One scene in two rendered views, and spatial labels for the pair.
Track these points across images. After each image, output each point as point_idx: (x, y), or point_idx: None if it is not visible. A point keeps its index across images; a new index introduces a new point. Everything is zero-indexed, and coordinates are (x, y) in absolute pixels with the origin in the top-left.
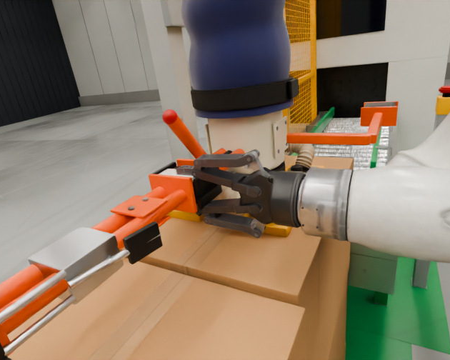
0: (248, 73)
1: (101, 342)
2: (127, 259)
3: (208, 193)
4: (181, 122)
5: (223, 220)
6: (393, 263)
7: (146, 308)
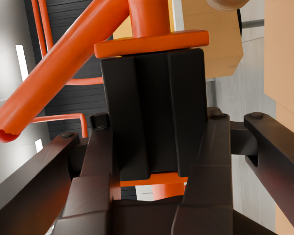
0: None
1: None
2: None
3: (176, 134)
4: (7, 115)
5: (267, 187)
6: None
7: None
